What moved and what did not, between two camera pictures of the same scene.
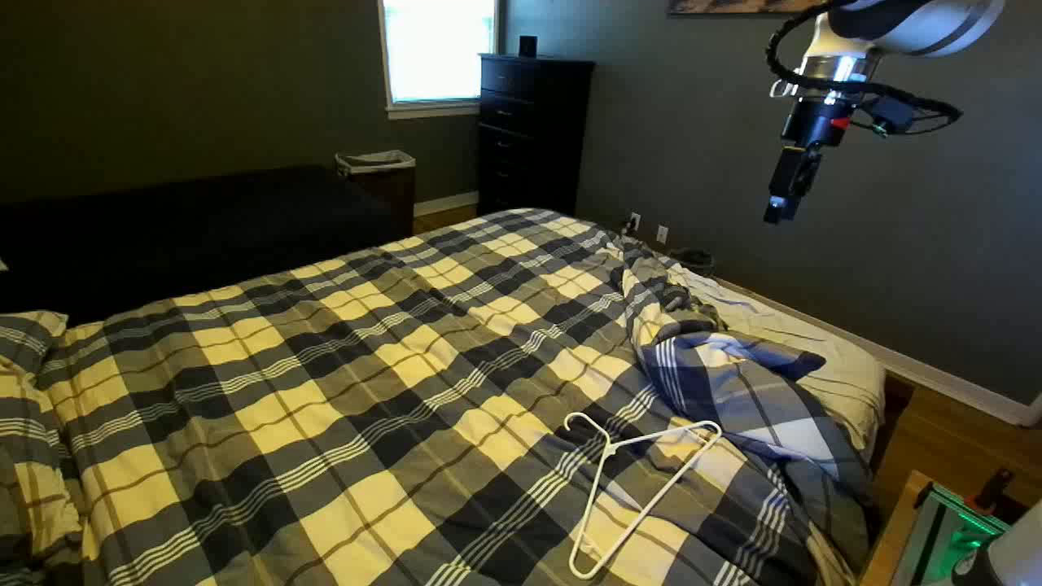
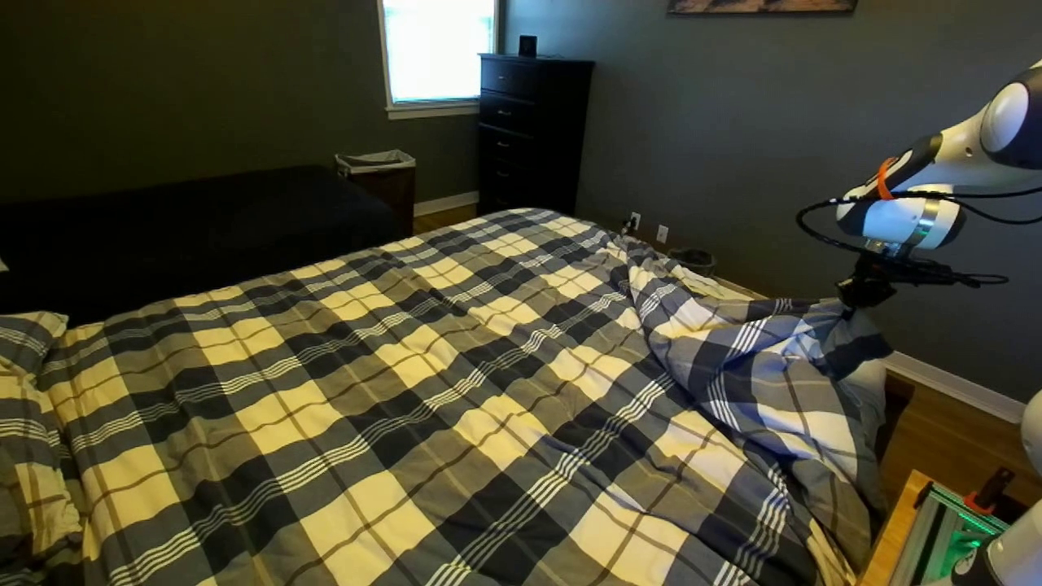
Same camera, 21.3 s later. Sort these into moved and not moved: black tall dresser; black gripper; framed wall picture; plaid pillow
Moved: black gripper
Not moved: framed wall picture; black tall dresser; plaid pillow
